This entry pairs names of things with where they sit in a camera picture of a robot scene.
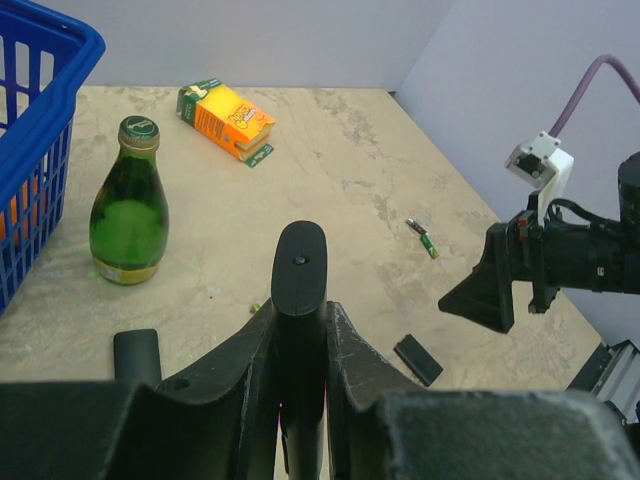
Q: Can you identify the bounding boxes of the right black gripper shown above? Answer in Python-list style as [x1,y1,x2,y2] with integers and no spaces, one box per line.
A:
[438,192,559,334]

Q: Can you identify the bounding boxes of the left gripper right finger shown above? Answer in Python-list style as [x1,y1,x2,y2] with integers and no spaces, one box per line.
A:
[326,301,421,479]

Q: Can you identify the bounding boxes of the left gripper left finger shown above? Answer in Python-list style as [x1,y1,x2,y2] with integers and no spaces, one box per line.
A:
[158,301,275,479]

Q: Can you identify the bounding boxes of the black battery cover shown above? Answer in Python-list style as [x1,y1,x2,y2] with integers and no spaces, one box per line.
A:
[394,334,444,387]

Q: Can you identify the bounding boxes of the green battery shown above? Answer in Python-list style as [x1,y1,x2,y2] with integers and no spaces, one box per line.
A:
[405,218,439,259]

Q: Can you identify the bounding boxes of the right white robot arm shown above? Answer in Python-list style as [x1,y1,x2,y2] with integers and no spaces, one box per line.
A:
[438,154,639,333]

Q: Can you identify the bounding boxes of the green glass bottle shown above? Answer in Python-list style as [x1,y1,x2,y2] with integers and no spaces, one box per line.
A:
[89,115,169,286]

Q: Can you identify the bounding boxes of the orange sponge pack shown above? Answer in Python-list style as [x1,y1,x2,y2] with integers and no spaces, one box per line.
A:
[176,78,275,168]

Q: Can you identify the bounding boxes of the orange ball in basket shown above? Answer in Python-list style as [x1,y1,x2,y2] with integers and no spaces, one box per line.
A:
[1,174,49,252]

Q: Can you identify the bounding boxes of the blue plastic basket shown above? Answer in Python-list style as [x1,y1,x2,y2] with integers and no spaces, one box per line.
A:
[1,1,106,308]

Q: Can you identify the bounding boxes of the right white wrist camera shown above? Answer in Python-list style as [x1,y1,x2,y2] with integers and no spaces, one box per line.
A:
[505,131,574,225]

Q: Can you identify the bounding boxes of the aluminium frame rail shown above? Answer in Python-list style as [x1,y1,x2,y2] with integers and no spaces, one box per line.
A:
[568,340,639,424]

